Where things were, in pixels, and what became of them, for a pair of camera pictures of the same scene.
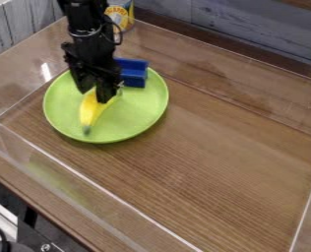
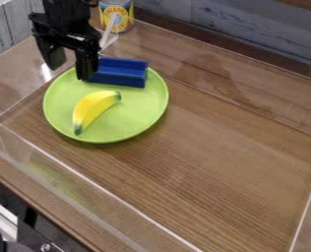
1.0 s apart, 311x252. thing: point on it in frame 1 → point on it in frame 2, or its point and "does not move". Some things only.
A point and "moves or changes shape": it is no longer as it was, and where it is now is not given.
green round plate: x=128 y=117 does not move
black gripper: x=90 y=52 → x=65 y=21
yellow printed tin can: x=121 y=12 does not move
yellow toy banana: x=94 y=108 moves or changes shape
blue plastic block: x=133 y=71 does not move
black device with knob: x=39 y=235 does not move
